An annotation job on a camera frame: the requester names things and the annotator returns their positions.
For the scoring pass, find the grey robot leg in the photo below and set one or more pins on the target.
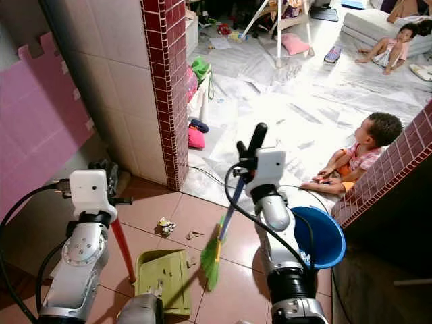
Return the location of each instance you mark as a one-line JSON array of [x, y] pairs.
[[140, 309]]

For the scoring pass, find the white sandal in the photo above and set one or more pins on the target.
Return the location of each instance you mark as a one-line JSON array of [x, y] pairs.
[[420, 71]]

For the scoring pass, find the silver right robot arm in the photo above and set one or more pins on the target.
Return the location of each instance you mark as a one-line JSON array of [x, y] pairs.
[[283, 256]]

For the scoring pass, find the long-haired child in pink dress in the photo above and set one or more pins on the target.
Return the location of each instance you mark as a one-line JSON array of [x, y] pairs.
[[390, 50]]

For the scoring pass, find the green bag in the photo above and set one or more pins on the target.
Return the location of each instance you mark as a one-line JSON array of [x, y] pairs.
[[200, 69]]

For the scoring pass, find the pink foam mat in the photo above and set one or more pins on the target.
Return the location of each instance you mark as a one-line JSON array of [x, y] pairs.
[[34, 128]]

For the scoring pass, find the short-haired toddler in plaid shirt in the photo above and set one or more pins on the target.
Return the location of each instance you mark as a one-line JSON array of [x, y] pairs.
[[358, 160]]

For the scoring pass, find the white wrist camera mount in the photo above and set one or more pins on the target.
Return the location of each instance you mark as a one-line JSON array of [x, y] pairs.
[[93, 196], [266, 172]]

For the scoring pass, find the white plastic floor sheet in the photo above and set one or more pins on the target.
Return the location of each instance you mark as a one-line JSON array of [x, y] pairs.
[[290, 101]]

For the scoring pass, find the white folding stand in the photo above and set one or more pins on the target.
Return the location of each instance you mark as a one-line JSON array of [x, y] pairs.
[[278, 30]]

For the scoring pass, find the pink pillow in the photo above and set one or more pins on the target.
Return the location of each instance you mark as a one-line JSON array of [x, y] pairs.
[[295, 44]]

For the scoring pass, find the blue and pink shoe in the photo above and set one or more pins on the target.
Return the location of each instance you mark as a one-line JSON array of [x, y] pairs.
[[333, 55]]

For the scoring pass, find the pink cushion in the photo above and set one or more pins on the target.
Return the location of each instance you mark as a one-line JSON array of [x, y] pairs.
[[196, 138]]

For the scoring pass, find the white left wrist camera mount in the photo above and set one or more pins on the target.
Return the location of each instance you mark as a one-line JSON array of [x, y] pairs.
[[93, 196]]

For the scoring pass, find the crumpled paper wrapper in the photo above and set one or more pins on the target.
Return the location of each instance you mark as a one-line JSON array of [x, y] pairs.
[[166, 225]]

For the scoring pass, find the dark blue slipper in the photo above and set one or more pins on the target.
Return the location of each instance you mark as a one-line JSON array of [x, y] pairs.
[[199, 125]]

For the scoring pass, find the small brown paper scrap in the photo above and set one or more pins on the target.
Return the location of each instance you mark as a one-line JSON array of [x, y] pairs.
[[194, 235]]

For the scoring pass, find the blue plastic bucket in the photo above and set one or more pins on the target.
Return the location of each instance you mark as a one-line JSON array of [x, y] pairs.
[[324, 236]]

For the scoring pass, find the white mattress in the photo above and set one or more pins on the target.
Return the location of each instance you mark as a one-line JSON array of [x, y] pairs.
[[368, 25]]

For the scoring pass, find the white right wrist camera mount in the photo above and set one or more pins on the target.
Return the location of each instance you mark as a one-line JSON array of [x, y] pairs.
[[266, 172]]

